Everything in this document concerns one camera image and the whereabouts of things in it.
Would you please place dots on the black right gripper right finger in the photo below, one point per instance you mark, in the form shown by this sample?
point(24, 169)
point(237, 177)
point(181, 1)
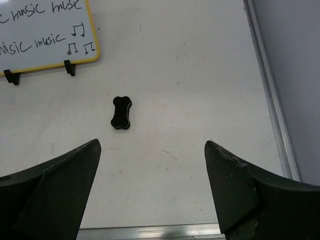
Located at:
point(252, 203)

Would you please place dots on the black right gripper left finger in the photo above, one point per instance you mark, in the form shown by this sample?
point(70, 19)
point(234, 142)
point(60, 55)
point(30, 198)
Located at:
point(48, 201)

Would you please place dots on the yellow framed whiteboard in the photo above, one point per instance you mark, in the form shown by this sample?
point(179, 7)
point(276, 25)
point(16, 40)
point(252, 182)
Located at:
point(42, 34)

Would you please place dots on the black metal whiteboard stand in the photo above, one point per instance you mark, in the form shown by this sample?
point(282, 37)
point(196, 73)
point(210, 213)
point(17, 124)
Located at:
point(14, 78)

